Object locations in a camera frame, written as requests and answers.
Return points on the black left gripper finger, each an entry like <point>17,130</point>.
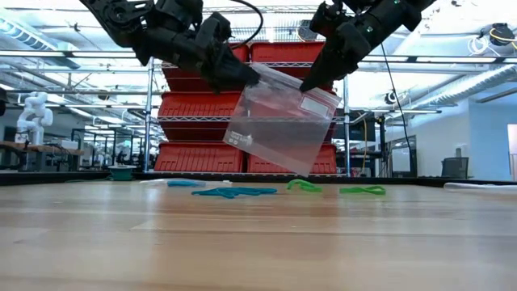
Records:
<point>240,66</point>
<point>234,80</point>

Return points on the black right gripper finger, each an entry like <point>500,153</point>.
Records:
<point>331,56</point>
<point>343,64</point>

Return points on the teal thin rubber band tangle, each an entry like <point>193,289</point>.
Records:
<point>230,192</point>

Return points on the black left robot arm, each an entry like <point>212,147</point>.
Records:
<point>117,20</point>

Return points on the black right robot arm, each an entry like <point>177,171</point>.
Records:
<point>416,10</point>

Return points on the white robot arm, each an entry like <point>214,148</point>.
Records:
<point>34,117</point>

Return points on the black monitor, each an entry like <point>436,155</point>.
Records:
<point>359,131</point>

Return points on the black framed whiteboard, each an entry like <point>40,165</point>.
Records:
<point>402,157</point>

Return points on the black ceiling device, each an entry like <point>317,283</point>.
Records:
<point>501,34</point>

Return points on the small round spool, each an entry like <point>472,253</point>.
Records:
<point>121,173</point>

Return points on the wooden background workbench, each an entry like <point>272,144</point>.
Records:
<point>40,149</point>

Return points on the black aluminium table frame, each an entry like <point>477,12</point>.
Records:
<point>60,177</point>

